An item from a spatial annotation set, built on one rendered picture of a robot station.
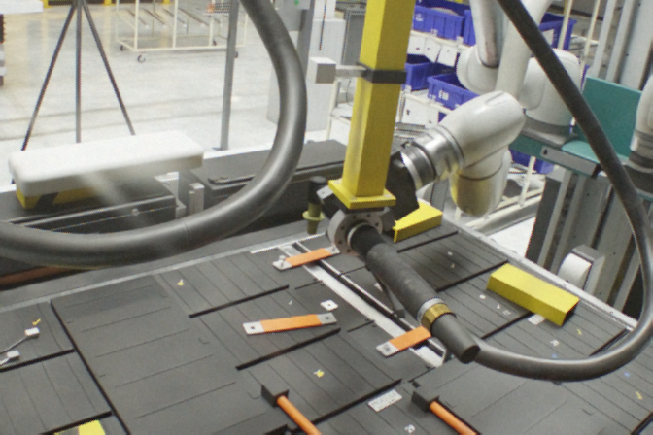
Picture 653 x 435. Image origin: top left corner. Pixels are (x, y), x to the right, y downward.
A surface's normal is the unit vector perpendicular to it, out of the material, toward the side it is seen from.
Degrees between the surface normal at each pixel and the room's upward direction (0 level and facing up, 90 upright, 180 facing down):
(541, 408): 0
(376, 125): 90
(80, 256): 81
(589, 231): 90
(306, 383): 0
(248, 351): 0
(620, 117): 90
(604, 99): 90
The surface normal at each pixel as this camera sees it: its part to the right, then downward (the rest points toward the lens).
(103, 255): 0.21, 0.27
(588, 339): 0.11, -0.91
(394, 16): 0.37, 0.42
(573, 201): -0.67, 0.23
